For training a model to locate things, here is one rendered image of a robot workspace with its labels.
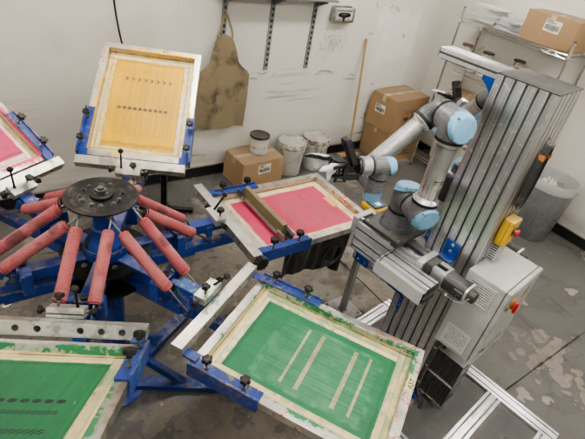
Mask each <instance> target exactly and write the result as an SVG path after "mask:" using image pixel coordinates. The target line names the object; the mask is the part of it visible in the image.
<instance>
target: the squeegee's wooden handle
mask: <svg viewBox="0 0 585 439"><path fill-rule="evenodd" d="M244 194H245V199H247V200H248V201H249V202H250V203H251V204H252V205H253V206H254V207H255V208H256V209H257V211H258V212H259V213H260V214H261V215H262V216H263V217H264V218H265V219H266V220H267V221H268V222H269V223H270V224H271V225H272V226H273V227H274V229H275V230H276V231H277V229H279V230H280V231H281V232H282V233H283V234H284V235H286V229H287V224H286V223H285V221H283V220H282V219H281V218H280V217H279V216H278V214H276V213H275V212H274V211H273V210H272V209H271V207H269V205H267V204H266V203H265V201H264V200H262V198H260V196H258V194H257V193H256V192H254V191H253V189H252V188H251V187H250V186H246V187H245V191H244Z"/></svg>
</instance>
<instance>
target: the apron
mask: <svg viewBox="0 0 585 439"><path fill-rule="evenodd" d="M225 16H227V20H228V23H229V25H230V29H231V33H232V37H230V36H227V35H223V36H221V37H220V36H219V35H220V32H221V29H222V26H223V23H224V21H225ZM216 38H217V40H216V42H215V45H214V47H213V50H212V55H211V59H210V63H209V64H208V65H207V66H206V67H205V68H204V69H203V70H202V71H201V72H200V73H199V80H198V93H197V100H196V107H195V130H197V129H201V130H206V129H212V128H215V127H222V128H230V127H232V126H234V125H239V126H243V122H244V116H245V106H246V100H247V92H248V83H249V73H248V71H247V70H246V69H245V68H244V67H242V66H241V64H240V63H239V58H238V53H237V49H236V45H235V42H234V40H233V39H234V37H233V29H232V24H231V20H230V18H229V15H228V12H227V13H226V12H225V14H224V16H223V19H222V22H221V25H220V27H219V32H218V35H217V37H216Z"/></svg>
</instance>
